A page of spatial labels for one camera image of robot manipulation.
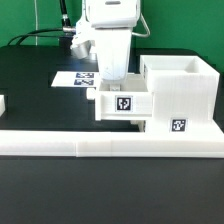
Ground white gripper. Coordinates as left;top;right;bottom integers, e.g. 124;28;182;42
70;0;140;91

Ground white drawer tray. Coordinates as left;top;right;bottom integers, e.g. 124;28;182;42
130;120;145;132
86;73;153;121

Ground white front drawer tray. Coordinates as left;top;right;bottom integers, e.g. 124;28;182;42
130;120;145;132

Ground white drawer cabinet box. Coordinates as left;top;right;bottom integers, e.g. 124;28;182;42
140;55;220;134

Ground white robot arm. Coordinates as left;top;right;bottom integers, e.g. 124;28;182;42
70;0;150;91

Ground white marker sheet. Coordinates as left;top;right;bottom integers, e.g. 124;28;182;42
51;71;99;87

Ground white L-shaped fence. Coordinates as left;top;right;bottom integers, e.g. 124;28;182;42
0;94;224;158

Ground black cable bundle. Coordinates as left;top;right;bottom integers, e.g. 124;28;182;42
7;0;76;47

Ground white thin cable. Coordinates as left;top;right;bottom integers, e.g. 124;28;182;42
34;0;39;47

